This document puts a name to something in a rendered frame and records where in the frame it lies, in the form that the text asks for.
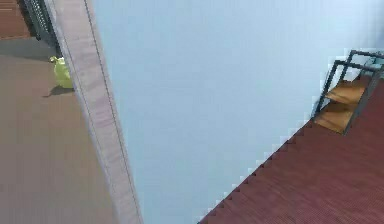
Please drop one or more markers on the yellow-green watering can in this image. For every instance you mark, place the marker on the yellow-green watering can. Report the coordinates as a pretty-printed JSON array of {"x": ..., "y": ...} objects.
[{"x": 62, "y": 74}]

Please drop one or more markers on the black mesh furniture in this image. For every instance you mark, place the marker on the black mesh furniture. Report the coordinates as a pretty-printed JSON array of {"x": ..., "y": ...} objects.
[{"x": 39, "y": 18}]

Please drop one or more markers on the pale wooden door frame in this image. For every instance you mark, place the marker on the pale wooden door frame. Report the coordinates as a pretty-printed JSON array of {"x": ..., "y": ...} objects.
[{"x": 96, "y": 110}]

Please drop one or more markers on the black frame wooden shelf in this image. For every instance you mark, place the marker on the black frame wooden shelf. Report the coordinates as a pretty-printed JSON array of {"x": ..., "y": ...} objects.
[{"x": 346, "y": 95}]

